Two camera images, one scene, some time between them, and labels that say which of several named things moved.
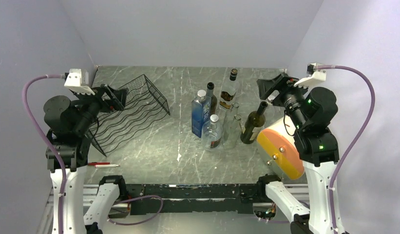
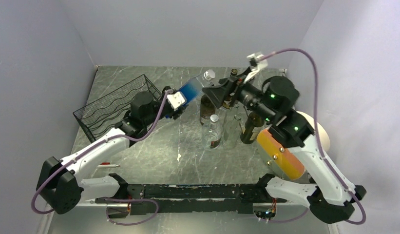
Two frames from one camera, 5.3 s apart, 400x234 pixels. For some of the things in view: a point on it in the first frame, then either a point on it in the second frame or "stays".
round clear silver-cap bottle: (211, 133) stays
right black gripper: (266, 87) to (217, 94)
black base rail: (193, 198) stays
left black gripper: (108, 104) to (163, 92)
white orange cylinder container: (277, 146) stays
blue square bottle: (201, 110) to (193, 88)
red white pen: (103, 165) stays
